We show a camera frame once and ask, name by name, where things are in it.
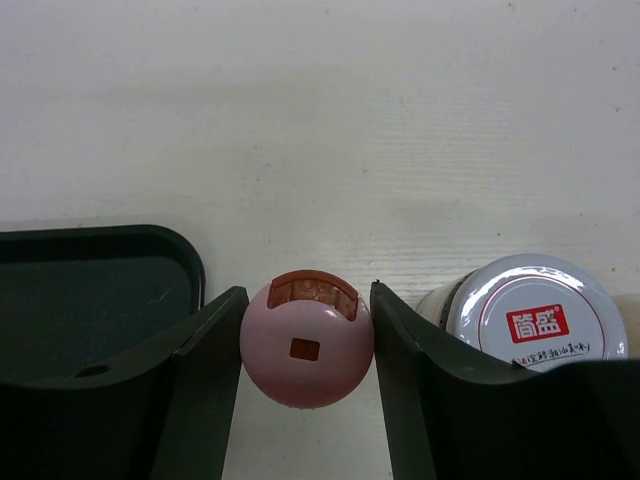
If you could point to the black rectangular tray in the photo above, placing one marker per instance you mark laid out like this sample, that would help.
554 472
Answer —
72 298

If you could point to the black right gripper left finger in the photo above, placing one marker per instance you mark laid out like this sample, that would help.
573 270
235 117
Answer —
159 410

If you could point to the white lid orange label jar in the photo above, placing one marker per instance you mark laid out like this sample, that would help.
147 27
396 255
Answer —
534 310

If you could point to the pink cap spice bottle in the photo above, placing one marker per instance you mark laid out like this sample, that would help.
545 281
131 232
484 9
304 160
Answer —
307 339

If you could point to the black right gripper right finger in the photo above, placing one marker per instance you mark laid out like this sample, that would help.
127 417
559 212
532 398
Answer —
453 412

